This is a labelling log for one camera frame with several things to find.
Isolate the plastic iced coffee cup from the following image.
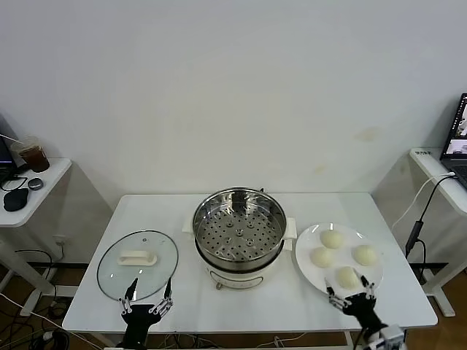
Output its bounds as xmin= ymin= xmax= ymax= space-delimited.
xmin=10 ymin=136 xmax=51 ymax=173

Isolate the dark laptop with purple screen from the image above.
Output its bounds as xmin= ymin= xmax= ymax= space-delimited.
xmin=0 ymin=113 xmax=26 ymax=179

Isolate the perforated steel steamer basket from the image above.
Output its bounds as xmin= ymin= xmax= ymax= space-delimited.
xmin=192 ymin=187 xmax=287 ymax=269

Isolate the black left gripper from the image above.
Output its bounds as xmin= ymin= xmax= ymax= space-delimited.
xmin=118 ymin=278 xmax=175 ymax=349

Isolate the black floor cable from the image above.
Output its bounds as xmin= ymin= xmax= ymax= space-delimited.
xmin=14 ymin=249 xmax=58 ymax=304

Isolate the black cable with adapter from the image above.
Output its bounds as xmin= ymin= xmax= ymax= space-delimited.
xmin=404 ymin=174 xmax=457 ymax=286

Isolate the white side desk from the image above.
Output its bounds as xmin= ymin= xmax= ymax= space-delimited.
xmin=408 ymin=147 xmax=467 ymax=317
xmin=0 ymin=157 xmax=73 ymax=316

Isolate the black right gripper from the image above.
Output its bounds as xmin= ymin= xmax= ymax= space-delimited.
xmin=323 ymin=276 xmax=389 ymax=332

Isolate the black computer mouse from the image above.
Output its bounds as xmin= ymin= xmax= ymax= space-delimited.
xmin=3 ymin=188 xmax=29 ymax=211

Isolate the glass lid with cream handle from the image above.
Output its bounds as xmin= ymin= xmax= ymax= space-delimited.
xmin=96 ymin=229 xmax=180 ymax=302

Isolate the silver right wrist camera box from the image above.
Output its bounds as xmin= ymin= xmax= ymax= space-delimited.
xmin=381 ymin=325 xmax=406 ymax=346

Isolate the white round plate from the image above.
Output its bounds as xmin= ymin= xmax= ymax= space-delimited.
xmin=294 ymin=222 xmax=385 ymax=300

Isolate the white steamed baozi bun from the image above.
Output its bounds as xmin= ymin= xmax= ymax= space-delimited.
xmin=352 ymin=244 xmax=378 ymax=266
xmin=309 ymin=246 xmax=336 ymax=269
xmin=335 ymin=265 xmax=362 ymax=291
xmin=320 ymin=229 xmax=346 ymax=251

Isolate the white charging cable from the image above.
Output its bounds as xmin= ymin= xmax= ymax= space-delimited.
xmin=392 ymin=173 xmax=455 ymax=231

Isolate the cream electric cooker base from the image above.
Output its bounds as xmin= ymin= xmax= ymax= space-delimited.
xmin=181 ymin=214 xmax=297 ymax=292

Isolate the thin black desk cable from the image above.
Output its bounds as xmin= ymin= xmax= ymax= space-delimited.
xmin=0 ymin=174 xmax=28 ymax=193

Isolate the black laptop showing camera views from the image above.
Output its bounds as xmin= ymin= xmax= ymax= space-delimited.
xmin=440 ymin=93 xmax=467 ymax=190

